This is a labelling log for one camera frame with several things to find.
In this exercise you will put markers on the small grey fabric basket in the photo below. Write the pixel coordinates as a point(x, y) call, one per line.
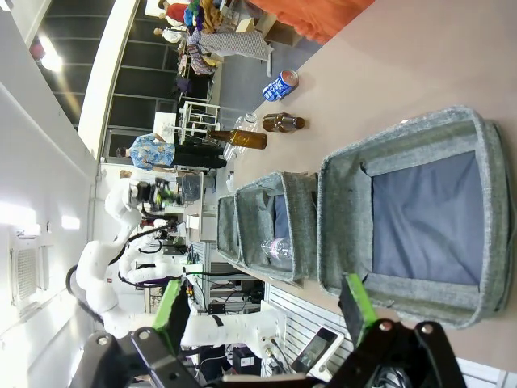
point(227, 226)

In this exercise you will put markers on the short brown glass bottle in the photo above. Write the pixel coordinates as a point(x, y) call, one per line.
point(280, 122)

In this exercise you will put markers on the black equipment box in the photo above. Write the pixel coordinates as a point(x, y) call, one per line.
point(246, 360)

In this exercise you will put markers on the blue drink can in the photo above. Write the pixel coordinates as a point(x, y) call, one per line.
point(279, 86)

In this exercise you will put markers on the ceiling air conditioner unit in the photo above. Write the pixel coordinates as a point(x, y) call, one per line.
point(28, 271)

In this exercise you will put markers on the white metal rack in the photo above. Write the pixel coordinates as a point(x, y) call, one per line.
point(198, 118)

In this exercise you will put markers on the person in orange shirt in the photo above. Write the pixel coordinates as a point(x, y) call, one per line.
point(311, 16)

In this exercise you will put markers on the clear plastic bottle without label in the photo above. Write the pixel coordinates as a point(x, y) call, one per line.
point(242, 123)

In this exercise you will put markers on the medium grey fabric basket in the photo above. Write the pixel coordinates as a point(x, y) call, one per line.
point(258, 218)

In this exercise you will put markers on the clear plastic bottle pink label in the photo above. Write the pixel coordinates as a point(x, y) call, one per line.
point(278, 250)

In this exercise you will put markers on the mannequin in red top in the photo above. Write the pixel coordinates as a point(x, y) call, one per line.
point(171, 10)

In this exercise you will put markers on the white-framed tablet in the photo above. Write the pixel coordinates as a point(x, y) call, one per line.
point(317, 349)

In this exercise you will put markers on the person in blue floral shirt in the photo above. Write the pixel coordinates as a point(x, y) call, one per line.
point(157, 151)

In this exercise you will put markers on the table with patterned cloth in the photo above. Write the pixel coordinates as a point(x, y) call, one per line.
point(238, 45)

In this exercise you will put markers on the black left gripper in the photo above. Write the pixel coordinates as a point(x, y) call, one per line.
point(139, 195)

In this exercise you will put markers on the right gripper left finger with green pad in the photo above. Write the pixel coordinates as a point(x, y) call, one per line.
point(171, 311)

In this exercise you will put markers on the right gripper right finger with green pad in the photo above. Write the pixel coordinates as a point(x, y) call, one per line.
point(359, 311)

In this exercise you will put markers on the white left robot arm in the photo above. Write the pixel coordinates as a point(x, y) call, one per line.
point(105, 262)

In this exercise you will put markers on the long brown glass bottle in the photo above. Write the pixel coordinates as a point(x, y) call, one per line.
point(242, 138)

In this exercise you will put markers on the cardboard box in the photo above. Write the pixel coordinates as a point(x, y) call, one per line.
point(245, 25)

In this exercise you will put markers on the mannequin in white top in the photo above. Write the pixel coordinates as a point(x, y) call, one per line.
point(167, 35)

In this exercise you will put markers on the large grey fabric basket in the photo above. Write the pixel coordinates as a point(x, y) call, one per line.
point(424, 210)

